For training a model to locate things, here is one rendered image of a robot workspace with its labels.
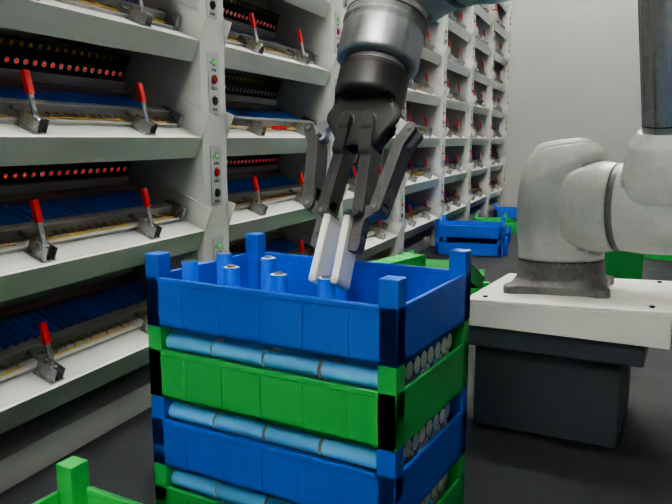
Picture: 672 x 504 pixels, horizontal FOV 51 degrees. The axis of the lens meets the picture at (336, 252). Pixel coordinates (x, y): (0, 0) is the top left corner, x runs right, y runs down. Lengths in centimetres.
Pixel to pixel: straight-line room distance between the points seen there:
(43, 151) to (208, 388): 52
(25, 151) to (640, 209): 95
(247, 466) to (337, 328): 19
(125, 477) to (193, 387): 44
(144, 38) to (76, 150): 27
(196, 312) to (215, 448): 15
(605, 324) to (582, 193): 23
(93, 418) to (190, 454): 54
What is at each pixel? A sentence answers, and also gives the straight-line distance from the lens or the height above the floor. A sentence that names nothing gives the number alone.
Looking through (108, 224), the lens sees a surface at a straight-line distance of 132.
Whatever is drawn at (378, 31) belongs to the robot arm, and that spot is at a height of 63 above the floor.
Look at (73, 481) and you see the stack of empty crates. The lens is 68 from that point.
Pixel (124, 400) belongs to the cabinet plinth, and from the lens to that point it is 138.
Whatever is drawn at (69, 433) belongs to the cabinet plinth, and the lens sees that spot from 129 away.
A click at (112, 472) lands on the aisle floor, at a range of 121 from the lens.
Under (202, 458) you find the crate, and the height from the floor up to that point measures 18.
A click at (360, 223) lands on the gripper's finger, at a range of 69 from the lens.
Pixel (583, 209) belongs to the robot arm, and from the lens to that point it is 126.
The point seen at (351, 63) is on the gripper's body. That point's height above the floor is 60.
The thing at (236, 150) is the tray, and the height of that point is 50.
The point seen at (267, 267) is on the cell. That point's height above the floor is 38.
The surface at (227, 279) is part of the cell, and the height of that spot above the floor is 37.
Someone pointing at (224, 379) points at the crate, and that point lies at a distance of 74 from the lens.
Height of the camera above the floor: 52
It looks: 9 degrees down
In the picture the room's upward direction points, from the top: straight up
